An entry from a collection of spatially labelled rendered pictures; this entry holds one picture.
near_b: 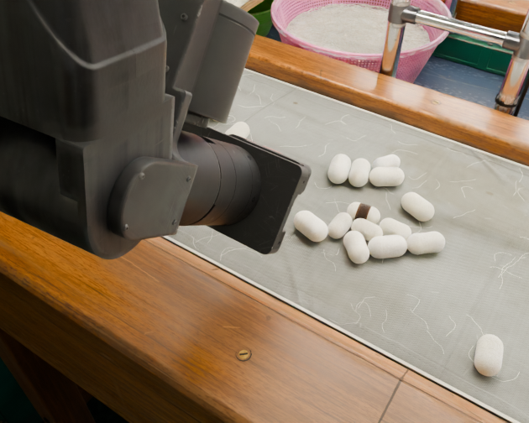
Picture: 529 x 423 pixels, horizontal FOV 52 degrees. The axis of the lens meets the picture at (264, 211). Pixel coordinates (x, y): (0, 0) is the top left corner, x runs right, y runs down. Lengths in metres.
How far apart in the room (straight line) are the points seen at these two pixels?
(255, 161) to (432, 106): 0.35
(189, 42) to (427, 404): 0.29
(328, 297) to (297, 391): 0.11
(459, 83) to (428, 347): 0.53
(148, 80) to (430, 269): 0.36
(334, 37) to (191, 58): 0.61
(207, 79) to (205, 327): 0.22
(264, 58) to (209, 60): 0.46
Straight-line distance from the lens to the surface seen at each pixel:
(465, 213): 0.58
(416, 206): 0.55
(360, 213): 0.53
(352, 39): 0.86
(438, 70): 0.93
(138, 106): 0.21
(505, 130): 0.66
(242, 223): 0.37
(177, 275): 0.47
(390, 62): 0.72
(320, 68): 0.72
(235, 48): 0.29
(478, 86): 0.91
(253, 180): 0.35
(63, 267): 0.50
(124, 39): 0.20
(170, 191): 0.24
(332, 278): 0.49
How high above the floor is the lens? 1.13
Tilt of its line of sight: 45 degrees down
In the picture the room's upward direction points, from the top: straight up
